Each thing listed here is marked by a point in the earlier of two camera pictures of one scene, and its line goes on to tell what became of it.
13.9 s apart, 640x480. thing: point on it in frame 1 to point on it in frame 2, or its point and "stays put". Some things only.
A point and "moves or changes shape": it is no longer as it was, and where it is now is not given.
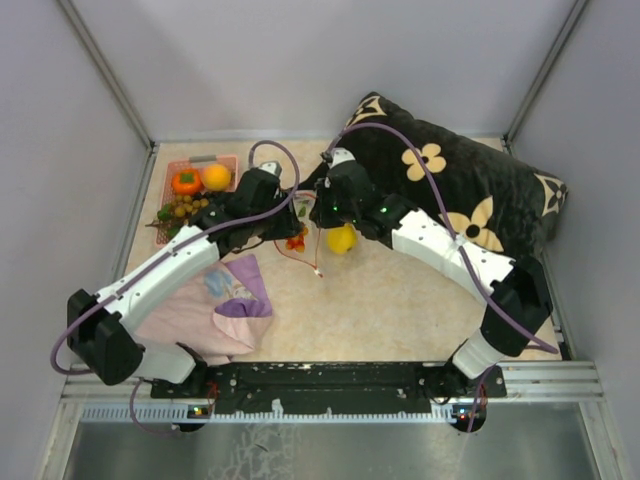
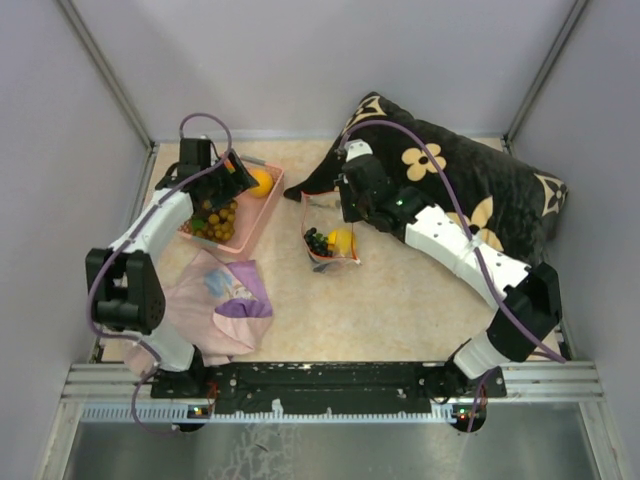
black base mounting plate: (332, 385) stays put
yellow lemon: (342, 239) stays put
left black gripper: (290, 225) to (238, 181)
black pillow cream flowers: (477, 189) stays put
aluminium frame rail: (562, 381) stays put
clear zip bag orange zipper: (304, 201) moves or changes shape
